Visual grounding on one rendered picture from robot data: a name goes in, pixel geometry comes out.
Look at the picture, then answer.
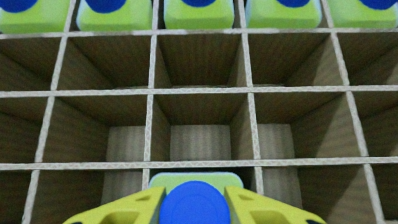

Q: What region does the brown cardboard carton with grid dividers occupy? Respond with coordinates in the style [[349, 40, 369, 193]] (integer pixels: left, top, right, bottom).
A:
[[0, 0, 398, 224]]

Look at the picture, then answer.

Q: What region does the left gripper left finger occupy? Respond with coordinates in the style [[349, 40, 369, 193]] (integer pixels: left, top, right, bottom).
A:
[[64, 186, 167, 224]]

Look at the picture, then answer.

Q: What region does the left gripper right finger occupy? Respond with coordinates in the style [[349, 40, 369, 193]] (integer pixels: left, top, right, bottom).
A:
[[223, 186, 326, 224]]

